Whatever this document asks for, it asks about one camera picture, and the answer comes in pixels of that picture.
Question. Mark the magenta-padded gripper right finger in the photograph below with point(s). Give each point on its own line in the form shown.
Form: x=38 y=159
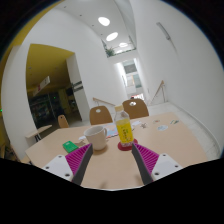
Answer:
x=165 y=165

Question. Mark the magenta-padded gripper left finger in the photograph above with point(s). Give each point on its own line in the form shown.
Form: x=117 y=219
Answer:
x=58 y=165

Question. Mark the clear bottle with yellow drink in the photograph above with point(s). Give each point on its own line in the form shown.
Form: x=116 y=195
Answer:
x=124 y=131

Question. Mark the small green box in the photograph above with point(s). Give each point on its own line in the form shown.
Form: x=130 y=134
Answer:
x=70 y=146

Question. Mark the small white card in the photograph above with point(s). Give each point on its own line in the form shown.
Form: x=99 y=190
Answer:
x=136 y=123
x=82 y=137

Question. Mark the white blue printed sticker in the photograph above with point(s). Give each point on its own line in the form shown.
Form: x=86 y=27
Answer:
x=162 y=127

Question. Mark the light wooden side table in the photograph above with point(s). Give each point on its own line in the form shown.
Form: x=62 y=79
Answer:
x=38 y=131

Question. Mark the small wooden chair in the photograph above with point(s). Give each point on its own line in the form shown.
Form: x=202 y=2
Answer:
x=63 y=121

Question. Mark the green yellow printed sticker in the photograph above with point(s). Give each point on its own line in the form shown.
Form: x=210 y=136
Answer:
x=174 y=122

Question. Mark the round printed sticker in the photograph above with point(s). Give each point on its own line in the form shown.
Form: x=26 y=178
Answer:
x=156 y=121

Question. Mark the small star-shaped trinket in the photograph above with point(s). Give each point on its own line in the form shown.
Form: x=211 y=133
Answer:
x=143 y=125

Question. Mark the white ceramic mug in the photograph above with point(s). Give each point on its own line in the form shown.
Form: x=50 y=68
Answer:
x=96 y=138

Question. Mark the flat round red coaster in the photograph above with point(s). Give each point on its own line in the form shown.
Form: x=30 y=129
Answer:
x=120 y=147

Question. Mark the shop shelf unit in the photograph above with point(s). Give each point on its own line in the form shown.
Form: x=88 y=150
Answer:
x=43 y=110

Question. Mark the wooden chair with oval hole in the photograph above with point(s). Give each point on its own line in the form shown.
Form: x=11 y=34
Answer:
x=136 y=110
x=100 y=116

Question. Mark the pastel colourful paper sheet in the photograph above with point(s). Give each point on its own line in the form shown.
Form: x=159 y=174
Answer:
x=111 y=130

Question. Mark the wooden stair handrail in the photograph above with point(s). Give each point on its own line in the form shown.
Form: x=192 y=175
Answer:
x=103 y=101
x=159 y=90

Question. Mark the white hanging sign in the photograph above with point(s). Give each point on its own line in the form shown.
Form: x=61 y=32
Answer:
x=41 y=86

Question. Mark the dark pillar sign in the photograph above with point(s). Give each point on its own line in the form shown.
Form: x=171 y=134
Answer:
x=77 y=86

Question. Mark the green balcony plant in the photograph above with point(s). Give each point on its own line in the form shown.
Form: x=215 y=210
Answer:
x=109 y=52

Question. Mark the oval ceiling lights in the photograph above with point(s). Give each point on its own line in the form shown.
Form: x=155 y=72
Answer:
x=104 y=21

